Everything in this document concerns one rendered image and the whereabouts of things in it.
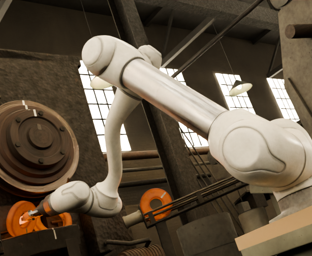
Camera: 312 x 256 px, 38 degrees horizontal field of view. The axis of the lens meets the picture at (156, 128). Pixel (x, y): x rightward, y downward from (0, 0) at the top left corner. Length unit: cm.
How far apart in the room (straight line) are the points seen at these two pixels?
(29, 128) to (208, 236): 281
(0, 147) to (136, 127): 921
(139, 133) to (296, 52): 726
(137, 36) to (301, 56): 344
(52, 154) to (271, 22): 893
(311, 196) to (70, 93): 171
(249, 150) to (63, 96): 170
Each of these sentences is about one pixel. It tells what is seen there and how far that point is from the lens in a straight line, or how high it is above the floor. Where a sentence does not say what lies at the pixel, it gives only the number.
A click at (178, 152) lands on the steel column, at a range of 643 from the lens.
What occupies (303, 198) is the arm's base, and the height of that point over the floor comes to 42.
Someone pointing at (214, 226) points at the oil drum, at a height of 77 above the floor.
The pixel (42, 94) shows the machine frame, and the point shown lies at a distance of 257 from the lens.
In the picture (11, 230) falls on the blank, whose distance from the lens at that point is 202.
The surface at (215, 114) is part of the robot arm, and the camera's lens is 122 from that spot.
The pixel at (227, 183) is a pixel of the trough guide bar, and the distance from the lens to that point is 224.
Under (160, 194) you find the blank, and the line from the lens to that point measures 221.
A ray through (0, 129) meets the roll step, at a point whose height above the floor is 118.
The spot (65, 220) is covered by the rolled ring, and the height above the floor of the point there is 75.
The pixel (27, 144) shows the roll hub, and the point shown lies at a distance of 211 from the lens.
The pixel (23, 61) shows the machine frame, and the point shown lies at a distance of 264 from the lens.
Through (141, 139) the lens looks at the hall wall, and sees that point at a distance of 1111.
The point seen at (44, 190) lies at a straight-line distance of 214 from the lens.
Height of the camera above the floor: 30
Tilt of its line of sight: 20 degrees up
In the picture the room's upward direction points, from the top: 19 degrees counter-clockwise
